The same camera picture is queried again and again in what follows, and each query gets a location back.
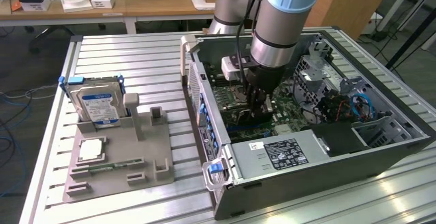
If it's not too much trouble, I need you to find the black wire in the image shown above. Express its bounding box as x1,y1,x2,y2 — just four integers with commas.
292,76,324,122

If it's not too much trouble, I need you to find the silver CPU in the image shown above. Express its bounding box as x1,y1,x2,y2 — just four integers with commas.
77,139,104,162

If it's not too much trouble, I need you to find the green RAM stick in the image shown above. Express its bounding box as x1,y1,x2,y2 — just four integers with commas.
87,159,143,172

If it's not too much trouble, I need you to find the wooden cabinet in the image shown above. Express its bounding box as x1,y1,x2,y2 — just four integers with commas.
305,0,396,41

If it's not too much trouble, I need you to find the white paper booklet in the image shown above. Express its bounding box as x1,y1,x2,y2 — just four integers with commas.
188,0,216,11

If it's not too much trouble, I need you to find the wooden desk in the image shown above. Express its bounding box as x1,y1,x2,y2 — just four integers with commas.
0,0,311,35

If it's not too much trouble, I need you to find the plain white box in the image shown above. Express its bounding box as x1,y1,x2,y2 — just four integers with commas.
89,0,116,9

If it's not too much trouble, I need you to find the white square tray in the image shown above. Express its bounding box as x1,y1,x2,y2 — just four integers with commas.
60,0,95,13

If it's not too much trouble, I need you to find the black PC case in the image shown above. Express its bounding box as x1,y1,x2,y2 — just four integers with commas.
181,26,436,221

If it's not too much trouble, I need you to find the black graphics card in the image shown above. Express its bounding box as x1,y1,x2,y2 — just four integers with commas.
220,98,275,129

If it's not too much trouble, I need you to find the blue floor cable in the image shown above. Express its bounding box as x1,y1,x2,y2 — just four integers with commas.
0,91,33,198

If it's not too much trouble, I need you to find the white box with black lid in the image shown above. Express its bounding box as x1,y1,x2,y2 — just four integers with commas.
16,0,52,12

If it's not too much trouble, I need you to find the grey case handle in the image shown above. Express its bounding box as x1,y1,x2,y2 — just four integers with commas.
201,155,236,192

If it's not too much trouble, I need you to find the perforated metal drive cage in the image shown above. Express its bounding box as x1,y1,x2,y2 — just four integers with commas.
293,39,344,99

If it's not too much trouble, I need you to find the black stand leg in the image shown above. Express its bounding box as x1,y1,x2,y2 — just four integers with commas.
384,0,436,71

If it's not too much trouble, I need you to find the grey parts rack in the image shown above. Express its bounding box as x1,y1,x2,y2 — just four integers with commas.
63,92,175,204

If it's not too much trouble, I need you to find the blue wire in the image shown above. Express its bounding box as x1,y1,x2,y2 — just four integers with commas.
349,93,379,122

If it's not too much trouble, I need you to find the white floor box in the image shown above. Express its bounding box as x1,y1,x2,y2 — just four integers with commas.
360,12,388,36

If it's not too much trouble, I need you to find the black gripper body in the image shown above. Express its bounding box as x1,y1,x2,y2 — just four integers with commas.
244,64,285,93

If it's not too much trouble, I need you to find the red wire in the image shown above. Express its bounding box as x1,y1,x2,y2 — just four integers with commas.
335,98,352,122

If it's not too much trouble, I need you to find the CPU socket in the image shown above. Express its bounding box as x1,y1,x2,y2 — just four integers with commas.
231,85,248,105

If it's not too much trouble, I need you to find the grey power supply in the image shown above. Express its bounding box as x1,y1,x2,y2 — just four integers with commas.
231,129,331,179

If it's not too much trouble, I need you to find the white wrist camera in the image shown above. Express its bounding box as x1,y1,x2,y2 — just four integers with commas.
220,56,244,81

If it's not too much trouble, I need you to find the metal disk bay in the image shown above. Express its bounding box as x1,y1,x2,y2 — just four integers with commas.
351,115,412,150

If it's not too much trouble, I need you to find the green motherboard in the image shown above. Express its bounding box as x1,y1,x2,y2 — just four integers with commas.
205,64,309,144

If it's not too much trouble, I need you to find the silver chipset heatsink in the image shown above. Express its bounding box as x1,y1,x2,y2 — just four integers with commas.
272,123,295,135

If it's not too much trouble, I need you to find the hard disk with blue bracket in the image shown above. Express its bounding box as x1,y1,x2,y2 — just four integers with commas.
57,72,125,130

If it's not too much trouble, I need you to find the black camera cable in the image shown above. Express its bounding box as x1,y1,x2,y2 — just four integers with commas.
236,0,261,82

